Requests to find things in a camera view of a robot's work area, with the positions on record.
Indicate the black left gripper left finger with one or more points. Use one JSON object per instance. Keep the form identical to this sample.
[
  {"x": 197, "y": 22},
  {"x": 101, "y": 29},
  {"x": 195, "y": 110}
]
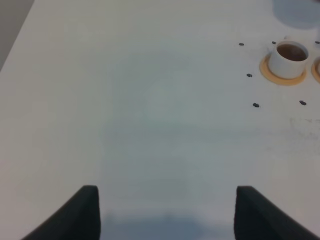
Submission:
[{"x": 78, "y": 219}]

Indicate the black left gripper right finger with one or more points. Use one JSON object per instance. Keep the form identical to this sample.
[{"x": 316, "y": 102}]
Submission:
[{"x": 257, "y": 218}]

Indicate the orange saucer left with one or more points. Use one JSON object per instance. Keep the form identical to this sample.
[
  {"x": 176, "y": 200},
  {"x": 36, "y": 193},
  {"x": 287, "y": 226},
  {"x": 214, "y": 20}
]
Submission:
[{"x": 277, "y": 79}]

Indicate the orange saucer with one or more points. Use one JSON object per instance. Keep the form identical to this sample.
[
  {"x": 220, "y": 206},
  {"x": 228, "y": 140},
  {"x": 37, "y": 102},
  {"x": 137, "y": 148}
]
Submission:
[
  {"x": 315, "y": 69},
  {"x": 277, "y": 79}
]

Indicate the orange saucer right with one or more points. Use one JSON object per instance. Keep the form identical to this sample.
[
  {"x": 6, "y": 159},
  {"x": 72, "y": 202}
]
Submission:
[{"x": 315, "y": 69}]

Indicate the white teacup left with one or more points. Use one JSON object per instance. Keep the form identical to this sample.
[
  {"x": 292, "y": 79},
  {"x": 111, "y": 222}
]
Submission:
[{"x": 289, "y": 58}]

